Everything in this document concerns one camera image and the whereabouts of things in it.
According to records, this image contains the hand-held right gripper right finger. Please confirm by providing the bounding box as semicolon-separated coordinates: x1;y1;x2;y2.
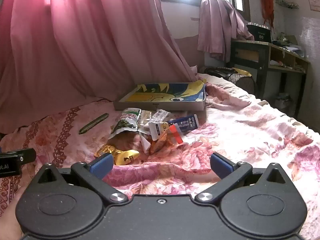
194;152;292;203

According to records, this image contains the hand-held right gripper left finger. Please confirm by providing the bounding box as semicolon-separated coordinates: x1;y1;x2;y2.
32;152;128;203

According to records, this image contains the gold yellow snack packet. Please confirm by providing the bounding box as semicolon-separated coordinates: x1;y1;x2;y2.
94;144;140;166

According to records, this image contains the thin green snack packet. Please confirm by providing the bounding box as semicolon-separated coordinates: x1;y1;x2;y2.
79;113;109;135

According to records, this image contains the green white snack pouch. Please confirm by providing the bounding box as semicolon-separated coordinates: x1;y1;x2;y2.
108;107;142;140

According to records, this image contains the red orange snack strip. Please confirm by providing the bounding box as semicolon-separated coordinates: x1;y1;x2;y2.
168;125;183;145

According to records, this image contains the blue white snack packet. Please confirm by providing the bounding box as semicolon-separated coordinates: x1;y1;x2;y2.
167;114;200;133

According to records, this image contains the orange snack packet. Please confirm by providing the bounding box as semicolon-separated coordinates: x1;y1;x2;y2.
149;132;170;155

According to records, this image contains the printed cardboard box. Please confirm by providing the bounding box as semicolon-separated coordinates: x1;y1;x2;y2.
114;81;208;112

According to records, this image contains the person's left forearm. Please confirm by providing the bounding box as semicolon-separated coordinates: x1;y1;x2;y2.
0;187;25;240

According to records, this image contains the floral bedsheet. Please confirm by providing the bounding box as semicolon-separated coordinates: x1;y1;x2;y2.
0;74;320;240

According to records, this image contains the patterned bag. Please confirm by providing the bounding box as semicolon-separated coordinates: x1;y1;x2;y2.
235;76;258;95

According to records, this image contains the yellow paper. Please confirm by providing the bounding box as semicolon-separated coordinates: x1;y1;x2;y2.
231;67;252;77

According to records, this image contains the wooden desk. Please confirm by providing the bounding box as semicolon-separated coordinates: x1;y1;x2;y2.
230;39;310;117

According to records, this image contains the pink curtain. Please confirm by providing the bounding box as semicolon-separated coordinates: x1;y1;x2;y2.
0;0;200;133

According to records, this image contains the pile of papers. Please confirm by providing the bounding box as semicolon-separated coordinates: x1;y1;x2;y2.
272;32;305;57

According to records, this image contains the black box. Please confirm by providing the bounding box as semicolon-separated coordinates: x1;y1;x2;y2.
246;22;272;43

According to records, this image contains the lilac curtain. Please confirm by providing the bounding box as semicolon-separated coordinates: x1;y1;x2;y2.
197;0;255;62

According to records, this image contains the red hanging decoration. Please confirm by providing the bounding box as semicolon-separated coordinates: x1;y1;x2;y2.
259;0;275;30

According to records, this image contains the wire wall shelf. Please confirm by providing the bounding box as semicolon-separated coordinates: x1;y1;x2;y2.
275;0;299;9

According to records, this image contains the pink wall poster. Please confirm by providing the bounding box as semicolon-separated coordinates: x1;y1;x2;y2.
306;0;320;12

